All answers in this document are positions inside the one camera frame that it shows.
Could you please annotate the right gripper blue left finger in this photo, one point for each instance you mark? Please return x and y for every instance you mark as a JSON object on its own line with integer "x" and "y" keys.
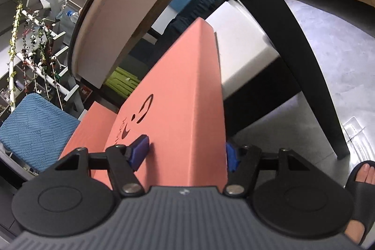
{"x": 123, "y": 162}

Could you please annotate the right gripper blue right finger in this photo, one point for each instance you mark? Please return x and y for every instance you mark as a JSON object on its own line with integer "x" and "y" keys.
{"x": 242, "y": 168}

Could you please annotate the orange cardboard box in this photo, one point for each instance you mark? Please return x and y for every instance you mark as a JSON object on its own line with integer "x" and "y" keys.
{"x": 179, "y": 107}

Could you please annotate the green plastic stools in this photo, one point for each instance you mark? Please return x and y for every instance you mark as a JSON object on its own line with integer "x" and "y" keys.
{"x": 122, "y": 82}

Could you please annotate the blue cushioned chair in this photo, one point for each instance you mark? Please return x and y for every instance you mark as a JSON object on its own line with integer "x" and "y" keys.
{"x": 37, "y": 132}

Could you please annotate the white black chair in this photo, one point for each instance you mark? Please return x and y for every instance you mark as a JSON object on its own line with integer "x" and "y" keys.
{"x": 294, "y": 70}

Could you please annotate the black slipper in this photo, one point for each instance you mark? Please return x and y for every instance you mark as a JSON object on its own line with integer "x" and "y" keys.
{"x": 361, "y": 199}

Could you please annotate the person's foot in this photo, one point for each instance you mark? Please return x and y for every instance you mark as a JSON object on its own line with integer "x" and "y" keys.
{"x": 361, "y": 197}

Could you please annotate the white staircase with garland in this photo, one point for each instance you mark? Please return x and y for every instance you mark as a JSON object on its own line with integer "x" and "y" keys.
{"x": 35, "y": 52}

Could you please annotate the clear plastic water bottle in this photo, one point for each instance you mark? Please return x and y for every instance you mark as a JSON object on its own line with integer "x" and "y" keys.
{"x": 72, "y": 15}

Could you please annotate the white black-edged table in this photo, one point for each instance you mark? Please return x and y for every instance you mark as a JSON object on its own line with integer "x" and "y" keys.
{"x": 105, "y": 32}

